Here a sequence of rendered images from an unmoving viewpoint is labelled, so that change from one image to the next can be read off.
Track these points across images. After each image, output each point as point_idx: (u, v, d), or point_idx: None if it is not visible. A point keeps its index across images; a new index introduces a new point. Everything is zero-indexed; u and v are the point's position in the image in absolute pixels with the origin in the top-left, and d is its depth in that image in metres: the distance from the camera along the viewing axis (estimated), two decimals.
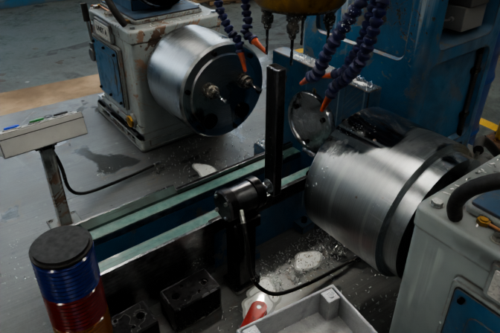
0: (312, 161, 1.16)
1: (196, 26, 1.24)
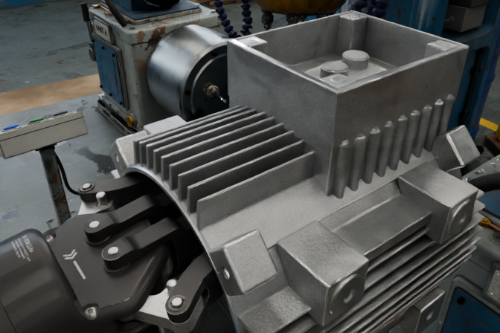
0: None
1: (196, 26, 1.24)
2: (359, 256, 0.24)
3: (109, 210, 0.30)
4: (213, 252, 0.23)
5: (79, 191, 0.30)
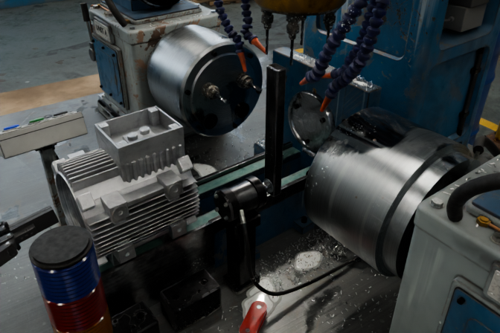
0: (312, 161, 1.16)
1: (196, 26, 1.24)
2: (123, 201, 0.76)
3: None
4: (76, 198, 0.75)
5: None
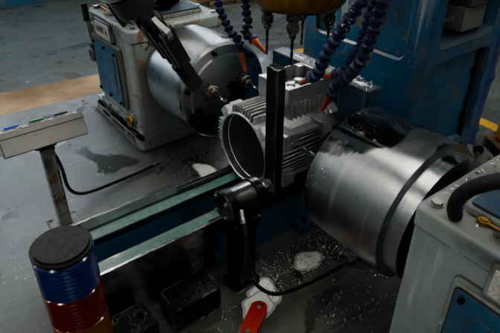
0: None
1: (196, 26, 1.24)
2: (294, 132, 0.95)
3: None
4: (257, 130, 0.94)
5: None
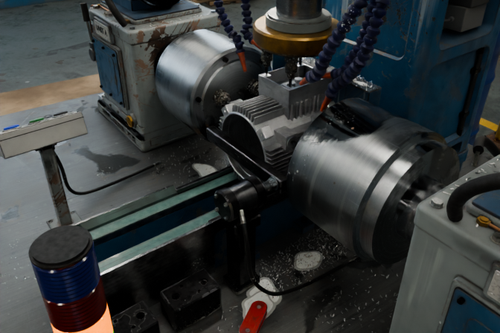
0: None
1: (205, 30, 1.21)
2: (295, 132, 0.95)
3: None
4: (257, 130, 0.94)
5: None
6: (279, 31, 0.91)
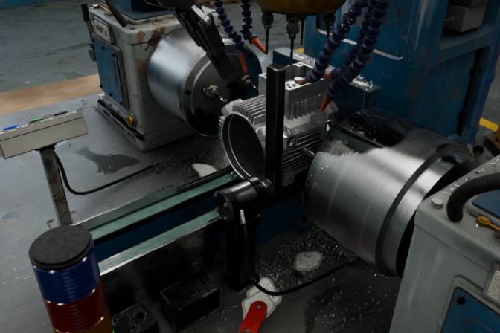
0: None
1: None
2: (295, 132, 0.95)
3: None
4: (257, 130, 0.94)
5: None
6: None
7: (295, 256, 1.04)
